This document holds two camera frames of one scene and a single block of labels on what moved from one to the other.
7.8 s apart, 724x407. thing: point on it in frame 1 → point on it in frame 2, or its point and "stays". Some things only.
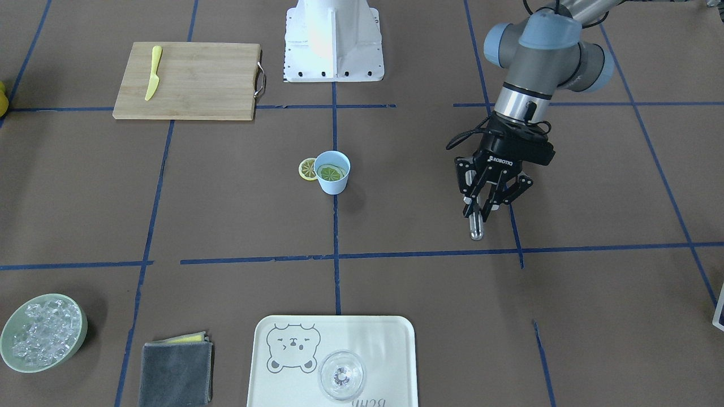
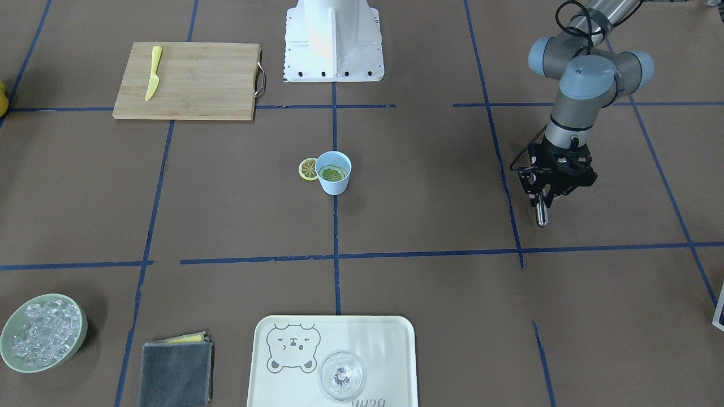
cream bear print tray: [288, 350] stays
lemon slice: [306, 169] stays
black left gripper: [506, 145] → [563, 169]
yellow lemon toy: [4, 100] stays
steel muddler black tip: [477, 223] → [542, 212]
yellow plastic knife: [154, 80] stays
